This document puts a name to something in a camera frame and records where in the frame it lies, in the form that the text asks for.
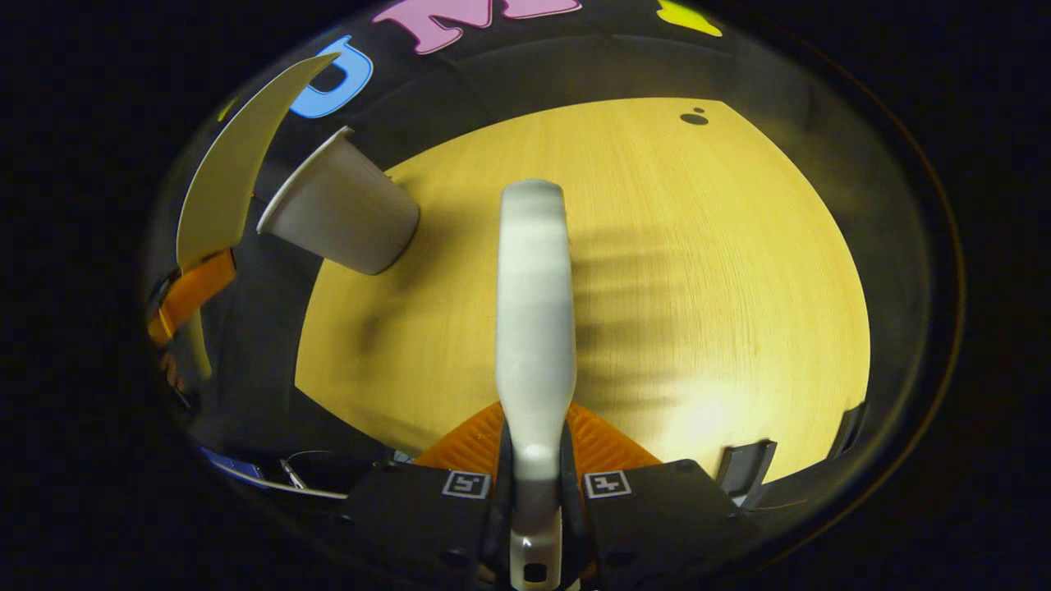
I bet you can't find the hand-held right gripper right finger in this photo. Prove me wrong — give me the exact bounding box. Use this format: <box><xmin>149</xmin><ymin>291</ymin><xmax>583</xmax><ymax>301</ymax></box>
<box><xmin>561</xmin><ymin>401</ymin><xmax>764</xmax><ymax>589</ymax></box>

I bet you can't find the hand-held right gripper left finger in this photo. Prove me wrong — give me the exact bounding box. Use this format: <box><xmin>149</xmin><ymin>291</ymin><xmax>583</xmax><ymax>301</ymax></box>
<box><xmin>343</xmin><ymin>401</ymin><xmax>515</xmax><ymax>589</ymax></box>

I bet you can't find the white plastic dustpan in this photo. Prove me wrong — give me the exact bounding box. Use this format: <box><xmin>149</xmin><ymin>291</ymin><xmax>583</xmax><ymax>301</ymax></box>
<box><xmin>177</xmin><ymin>52</ymin><xmax>342</xmax><ymax>383</ymax></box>

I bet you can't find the grey ribbed garbage bin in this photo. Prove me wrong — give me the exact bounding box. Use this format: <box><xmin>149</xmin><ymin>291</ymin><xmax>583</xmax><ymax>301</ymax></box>
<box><xmin>256</xmin><ymin>126</ymin><xmax>421</xmax><ymax>276</ymax></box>

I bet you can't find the small white broom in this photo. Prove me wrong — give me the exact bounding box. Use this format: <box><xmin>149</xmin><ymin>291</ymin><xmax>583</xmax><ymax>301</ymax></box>
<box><xmin>495</xmin><ymin>179</ymin><xmax>578</xmax><ymax>591</ymax></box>

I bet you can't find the wooden desktop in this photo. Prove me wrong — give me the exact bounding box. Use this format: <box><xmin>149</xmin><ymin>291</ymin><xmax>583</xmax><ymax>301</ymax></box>
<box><xmin>294</xmin><ymin>97</ymin><xmax>871</xmax><ymax>485</ymax></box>

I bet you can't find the black plastic bracket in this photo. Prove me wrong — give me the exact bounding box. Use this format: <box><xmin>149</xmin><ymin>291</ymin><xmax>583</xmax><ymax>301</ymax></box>
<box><xmin>714</xmin><ymin>439</ymin><xmax>778</xmax><ymax>498</ymax></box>
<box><xmin>828</xmin><ymin>402</ymin><xmax>868</xmax><ymax>460</ymax></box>

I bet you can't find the white cable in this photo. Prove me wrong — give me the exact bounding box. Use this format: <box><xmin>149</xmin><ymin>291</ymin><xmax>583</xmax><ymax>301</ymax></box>
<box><xmin>279</xmin><ymin>450</ymin><xmax>350</xmax><ymax>500</ymax></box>

